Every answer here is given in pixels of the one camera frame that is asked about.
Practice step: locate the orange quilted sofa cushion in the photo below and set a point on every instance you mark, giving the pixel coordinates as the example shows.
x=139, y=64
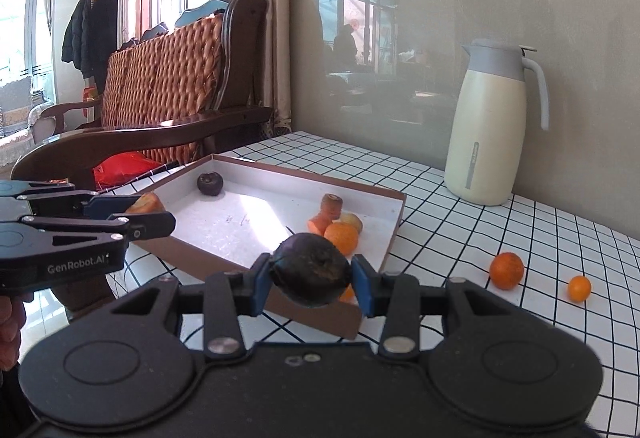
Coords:
x=171, y=77

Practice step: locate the dark mangosteen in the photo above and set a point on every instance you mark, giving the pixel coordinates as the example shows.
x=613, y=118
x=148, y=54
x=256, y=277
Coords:
x=210, y=184
x=309, y=270

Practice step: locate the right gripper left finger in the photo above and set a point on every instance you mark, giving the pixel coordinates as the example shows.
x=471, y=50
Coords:
x=226, y=297

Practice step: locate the person's left hand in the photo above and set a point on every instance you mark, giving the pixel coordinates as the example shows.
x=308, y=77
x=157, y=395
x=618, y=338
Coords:
x=12, y=320

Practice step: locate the black hanging coat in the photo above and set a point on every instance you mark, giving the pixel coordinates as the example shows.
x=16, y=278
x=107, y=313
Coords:
x=90, y=39

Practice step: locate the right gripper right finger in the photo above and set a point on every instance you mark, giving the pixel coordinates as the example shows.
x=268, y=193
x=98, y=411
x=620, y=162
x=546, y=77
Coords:
x=396, y=298

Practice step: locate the orange tangerine in box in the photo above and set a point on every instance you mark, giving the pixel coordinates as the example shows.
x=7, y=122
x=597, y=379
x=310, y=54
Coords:
x=343, y=236

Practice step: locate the orange carrot piece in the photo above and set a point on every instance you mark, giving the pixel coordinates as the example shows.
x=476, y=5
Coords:
x=318, y=224

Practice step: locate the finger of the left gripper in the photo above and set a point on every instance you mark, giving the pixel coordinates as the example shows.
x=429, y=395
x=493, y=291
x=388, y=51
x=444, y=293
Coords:
x=133, y=227
x=21, y=198

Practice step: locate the cream thermos jug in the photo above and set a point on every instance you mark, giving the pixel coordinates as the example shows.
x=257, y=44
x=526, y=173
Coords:
x=488, y=132

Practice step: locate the red plastic bag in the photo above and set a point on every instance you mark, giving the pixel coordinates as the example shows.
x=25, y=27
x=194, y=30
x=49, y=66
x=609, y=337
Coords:
x=117, y=170

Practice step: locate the large textured orange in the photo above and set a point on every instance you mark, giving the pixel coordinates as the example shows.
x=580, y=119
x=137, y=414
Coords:
x=506, y=271

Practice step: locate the brown carrot stub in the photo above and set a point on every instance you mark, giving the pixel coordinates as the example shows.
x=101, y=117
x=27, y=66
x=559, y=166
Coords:
x=331, y=206

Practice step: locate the small orange tangerine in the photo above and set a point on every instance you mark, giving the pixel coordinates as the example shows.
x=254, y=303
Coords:
x=578, y=289

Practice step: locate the orange tangerine front of box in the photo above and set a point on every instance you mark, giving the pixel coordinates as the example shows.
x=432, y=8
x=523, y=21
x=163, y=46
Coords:
x=348, y=296

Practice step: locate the dark wooden sofa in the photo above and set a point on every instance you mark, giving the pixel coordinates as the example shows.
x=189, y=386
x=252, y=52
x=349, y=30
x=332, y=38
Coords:
x=70, y=157

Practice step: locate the dark mangosteen in box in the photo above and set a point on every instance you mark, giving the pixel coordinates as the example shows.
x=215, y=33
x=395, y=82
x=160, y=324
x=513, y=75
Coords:
x=210, y=184

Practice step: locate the brown shallow cardboard box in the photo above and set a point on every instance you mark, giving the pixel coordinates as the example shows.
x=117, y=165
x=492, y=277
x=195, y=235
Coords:
x=258, y=208

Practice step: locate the small yellowish fruit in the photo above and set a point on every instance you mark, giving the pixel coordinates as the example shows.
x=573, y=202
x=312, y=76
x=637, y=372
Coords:
x=352, y=220

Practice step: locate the tan round food piece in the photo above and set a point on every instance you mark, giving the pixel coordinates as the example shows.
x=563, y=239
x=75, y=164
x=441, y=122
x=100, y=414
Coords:
x=146, y=204

